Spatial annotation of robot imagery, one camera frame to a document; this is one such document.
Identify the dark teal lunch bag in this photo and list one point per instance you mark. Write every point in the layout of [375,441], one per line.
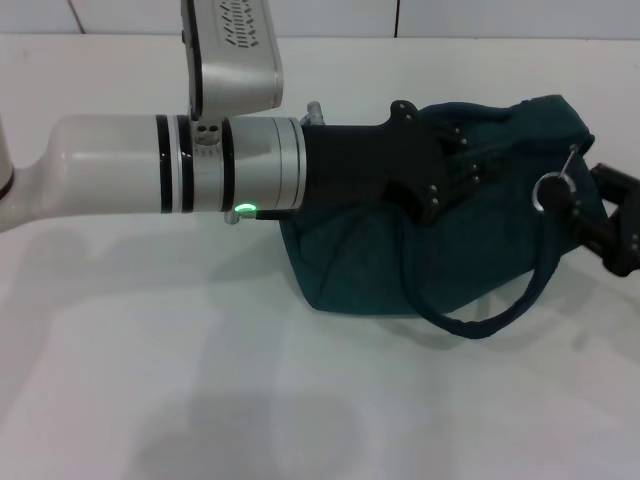
[450,265]

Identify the silver flange fitting stub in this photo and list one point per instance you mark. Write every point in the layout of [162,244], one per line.
[314,114]

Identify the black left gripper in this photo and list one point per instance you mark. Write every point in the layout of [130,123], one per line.
[365,160]

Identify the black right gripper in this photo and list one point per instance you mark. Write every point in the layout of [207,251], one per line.
[627,235]

